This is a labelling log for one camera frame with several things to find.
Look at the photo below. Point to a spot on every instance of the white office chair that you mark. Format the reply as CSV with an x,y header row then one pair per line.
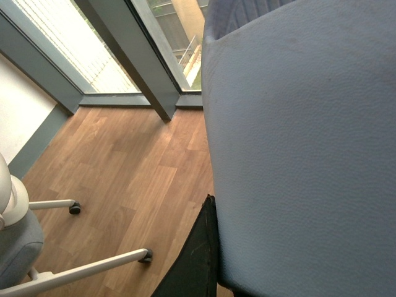
x,y
22,242

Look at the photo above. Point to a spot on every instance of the light blue slipper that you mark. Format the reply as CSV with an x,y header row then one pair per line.
x,y
299,106

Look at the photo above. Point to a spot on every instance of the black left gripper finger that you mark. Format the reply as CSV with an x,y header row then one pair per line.
x,y
195,270

